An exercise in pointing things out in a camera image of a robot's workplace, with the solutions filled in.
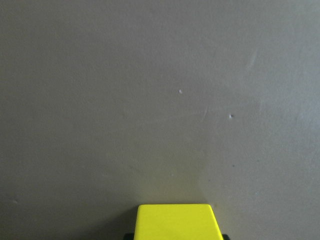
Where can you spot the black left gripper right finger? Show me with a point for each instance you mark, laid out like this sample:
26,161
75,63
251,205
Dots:
225,237

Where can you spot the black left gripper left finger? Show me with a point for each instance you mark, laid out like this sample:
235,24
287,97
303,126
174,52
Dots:
129,236

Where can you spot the yellow wooden block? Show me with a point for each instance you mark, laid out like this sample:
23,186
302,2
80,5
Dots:
176,222

